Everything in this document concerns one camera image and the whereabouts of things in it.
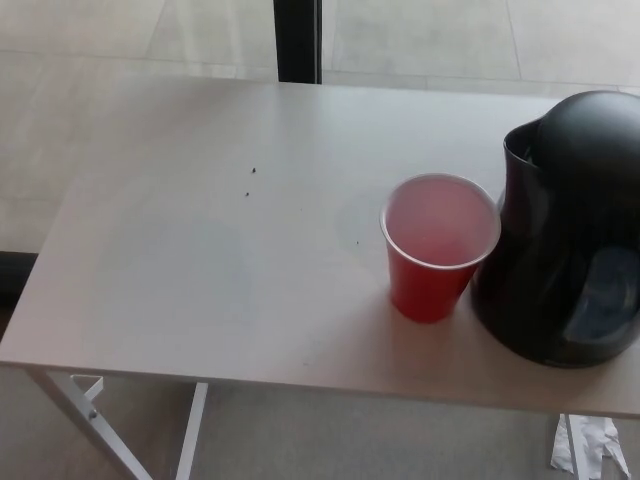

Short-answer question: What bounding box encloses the black electric kettle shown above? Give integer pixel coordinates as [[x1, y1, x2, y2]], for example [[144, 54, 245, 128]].
[[469, 89, 640, 370]]

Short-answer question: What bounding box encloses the red plastic cup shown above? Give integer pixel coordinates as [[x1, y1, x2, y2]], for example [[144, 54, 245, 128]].
[[378, 172, 502, 324]]

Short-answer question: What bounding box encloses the white slanted table leg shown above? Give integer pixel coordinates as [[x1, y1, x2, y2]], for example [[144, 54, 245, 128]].
[[24, 371, 152, 480]]

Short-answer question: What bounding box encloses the crumpled white paper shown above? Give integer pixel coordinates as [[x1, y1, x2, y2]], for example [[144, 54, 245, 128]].
[[549, 414, 633, 480]]

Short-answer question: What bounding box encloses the black window frame post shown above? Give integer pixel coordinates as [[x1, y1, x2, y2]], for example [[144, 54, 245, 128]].
[[272, 0, 324, 85]]

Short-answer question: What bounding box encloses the white table frame brace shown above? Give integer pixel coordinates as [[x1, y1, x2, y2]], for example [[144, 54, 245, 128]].
[[69, 374, 105, 402]]

